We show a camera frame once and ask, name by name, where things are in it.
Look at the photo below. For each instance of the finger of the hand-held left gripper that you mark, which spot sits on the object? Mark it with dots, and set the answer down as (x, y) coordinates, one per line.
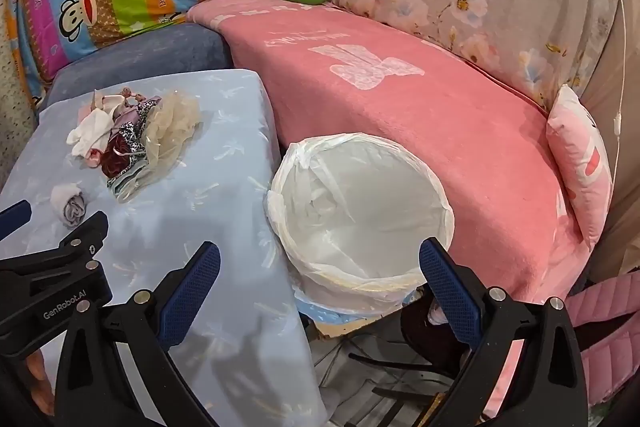
(82, 237)
(15, 214)

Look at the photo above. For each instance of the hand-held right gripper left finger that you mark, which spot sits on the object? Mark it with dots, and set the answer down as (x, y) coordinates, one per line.
(192, 289)

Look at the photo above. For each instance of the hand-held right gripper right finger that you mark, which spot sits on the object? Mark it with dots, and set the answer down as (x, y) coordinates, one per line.
(445, 292)

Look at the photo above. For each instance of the grey white sock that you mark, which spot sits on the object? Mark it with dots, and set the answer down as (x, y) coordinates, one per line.
(70, 204)

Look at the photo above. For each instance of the white lined trash bin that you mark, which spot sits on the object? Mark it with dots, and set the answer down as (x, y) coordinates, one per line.
(360, 207)

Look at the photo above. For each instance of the person's left hand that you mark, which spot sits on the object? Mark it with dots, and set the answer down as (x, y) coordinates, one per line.
(39, 369)

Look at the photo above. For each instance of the black plastic hanger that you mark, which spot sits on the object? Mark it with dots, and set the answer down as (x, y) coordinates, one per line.
(400, 363)

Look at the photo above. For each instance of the pink quilted bag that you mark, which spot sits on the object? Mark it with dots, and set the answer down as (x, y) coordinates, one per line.
(605, 322)

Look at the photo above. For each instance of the pink blanket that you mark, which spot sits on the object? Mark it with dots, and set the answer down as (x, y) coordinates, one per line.
(400, 117)

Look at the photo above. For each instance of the pink pillow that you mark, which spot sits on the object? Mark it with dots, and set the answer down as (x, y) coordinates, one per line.
(575, 157)

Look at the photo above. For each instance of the blue grey sofa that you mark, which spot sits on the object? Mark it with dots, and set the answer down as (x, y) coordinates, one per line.
(150, 52)

